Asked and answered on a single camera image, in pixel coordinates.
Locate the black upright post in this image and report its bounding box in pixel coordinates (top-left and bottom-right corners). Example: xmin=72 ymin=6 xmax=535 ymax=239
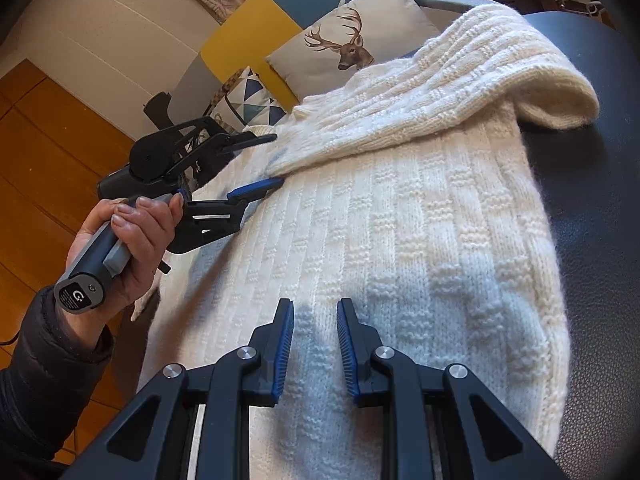
xmin=142 ymin=91 xmax=174 ymax=132

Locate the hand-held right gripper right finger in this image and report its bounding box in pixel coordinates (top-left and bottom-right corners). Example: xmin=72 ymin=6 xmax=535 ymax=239
xmin=337 ymin=298 xmax=569 ymax=480

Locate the geometric print cushion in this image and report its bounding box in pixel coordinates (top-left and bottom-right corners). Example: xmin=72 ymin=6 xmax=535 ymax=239
xmin=206 ymin=64 xmax=289 ymax=129

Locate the white knit sweater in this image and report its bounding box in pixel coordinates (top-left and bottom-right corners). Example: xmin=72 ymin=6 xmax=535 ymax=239
xmin=131 ymin=2 xmax=601 ymax=480

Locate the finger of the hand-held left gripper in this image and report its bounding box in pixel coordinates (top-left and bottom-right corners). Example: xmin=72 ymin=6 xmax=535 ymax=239
xmin=171 ymin=115 xmax=279 ymax=182
xmin=169 ymin=175 xmax=287 ymax=257

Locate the deer print cushion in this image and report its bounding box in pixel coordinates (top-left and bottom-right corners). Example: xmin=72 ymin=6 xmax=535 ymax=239
xmin=265 ymin=0 xmax=442 ymax=104

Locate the person's left hand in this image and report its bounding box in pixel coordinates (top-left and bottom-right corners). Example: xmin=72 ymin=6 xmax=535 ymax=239
xmin=56 ymin=193 xmax=186 ymax=334

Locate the yellow blue grey armchair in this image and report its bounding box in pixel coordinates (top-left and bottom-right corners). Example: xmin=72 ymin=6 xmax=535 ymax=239
xmin=182 ymin=0 xmax=501 ymax=127

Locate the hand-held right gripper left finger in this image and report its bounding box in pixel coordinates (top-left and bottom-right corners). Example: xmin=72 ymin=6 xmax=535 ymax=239
xmin=60 ymin=298 xmax=296 ymax=480

